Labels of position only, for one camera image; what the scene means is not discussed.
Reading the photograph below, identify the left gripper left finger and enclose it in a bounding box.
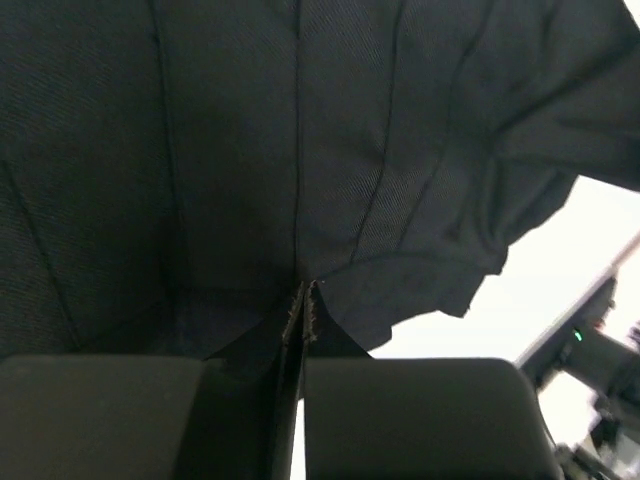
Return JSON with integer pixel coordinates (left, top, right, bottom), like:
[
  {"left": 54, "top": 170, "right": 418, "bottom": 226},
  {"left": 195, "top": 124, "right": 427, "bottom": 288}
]
[{"left": 1, "top": 292, "right": 304, "bottom": 479}]

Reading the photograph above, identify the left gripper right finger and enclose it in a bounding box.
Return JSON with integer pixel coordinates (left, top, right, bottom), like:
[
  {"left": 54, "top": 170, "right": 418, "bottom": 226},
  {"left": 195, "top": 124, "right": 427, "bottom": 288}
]
[{"left": 303, "top": 287, "right": 555, "bottom": 479}]

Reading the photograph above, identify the black skirt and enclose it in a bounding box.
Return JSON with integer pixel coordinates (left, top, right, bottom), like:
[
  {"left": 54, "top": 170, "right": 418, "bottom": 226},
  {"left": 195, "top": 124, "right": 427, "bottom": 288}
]
[{"left": 1, "top": 1, "right": 639, "bottom": 358}]

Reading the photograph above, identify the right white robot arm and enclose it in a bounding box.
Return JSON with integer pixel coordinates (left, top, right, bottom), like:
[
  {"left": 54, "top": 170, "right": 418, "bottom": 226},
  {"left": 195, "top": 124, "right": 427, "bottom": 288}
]
[{"left": 517, "top": 274, "right": 639, "bottom": 479}]

